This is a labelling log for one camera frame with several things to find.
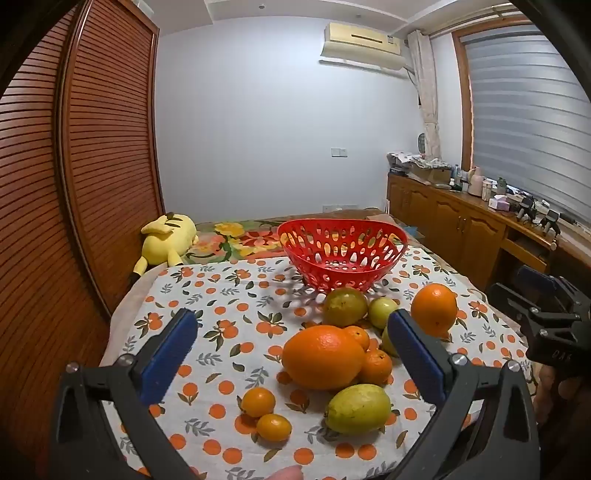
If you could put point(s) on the floral blanket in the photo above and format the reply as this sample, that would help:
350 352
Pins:
231 240

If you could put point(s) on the beige curtain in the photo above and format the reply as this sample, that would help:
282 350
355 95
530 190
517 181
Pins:
427 92

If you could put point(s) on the wooden window frame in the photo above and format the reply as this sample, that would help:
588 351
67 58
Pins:
464 92

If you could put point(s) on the pink box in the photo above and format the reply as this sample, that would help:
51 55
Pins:
498 202

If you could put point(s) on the small tangerine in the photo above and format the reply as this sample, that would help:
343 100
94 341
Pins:
274 427
358 337
258 401
376 367

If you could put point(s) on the large orange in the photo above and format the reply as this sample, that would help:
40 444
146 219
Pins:
323 357

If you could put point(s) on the cardboard box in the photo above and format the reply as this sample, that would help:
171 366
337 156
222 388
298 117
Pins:
431 174

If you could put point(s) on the medium orange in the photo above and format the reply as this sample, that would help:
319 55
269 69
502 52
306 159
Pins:
434 309

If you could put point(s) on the orange print tablecloth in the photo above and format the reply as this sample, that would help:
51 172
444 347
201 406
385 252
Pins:
221 300

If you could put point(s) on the green guava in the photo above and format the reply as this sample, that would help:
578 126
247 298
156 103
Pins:
388 345
383 311
358 408

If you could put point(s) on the person's left hand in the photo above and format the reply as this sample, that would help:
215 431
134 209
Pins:
286 473

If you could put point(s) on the wall air conditioner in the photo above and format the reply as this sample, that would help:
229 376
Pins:
360 44

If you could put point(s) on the grey oval object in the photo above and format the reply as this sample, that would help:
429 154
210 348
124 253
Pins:
423 144

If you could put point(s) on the white wall switch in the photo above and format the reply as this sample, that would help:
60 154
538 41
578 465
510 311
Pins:
340 152

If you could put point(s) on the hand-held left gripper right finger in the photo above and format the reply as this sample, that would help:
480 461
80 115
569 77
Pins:
415 355

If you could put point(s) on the person's right hand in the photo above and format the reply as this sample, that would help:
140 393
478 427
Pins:
549 392

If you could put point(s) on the red perforated plastic basket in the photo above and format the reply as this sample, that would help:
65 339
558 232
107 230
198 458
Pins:
323 272

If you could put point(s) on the olive yellow guava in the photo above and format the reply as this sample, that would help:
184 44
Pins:
345 305

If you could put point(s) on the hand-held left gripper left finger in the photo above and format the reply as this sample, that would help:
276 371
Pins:
168 355

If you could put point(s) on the pile of printed paper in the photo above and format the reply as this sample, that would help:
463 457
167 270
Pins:
406 159

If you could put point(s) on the pink jug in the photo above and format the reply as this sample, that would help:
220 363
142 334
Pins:
475 180

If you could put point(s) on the grey window blind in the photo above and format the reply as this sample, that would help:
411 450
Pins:
521 115

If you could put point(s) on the yellow plush toy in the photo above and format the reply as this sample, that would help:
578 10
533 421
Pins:
166 240

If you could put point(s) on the wooden sideboard cabinet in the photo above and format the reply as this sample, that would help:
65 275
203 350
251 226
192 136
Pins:
448 221

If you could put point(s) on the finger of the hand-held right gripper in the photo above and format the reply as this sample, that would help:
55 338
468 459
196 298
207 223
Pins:
533 276
510 300

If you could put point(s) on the wooden louvered wardrobe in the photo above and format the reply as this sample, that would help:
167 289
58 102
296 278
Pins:
106 138

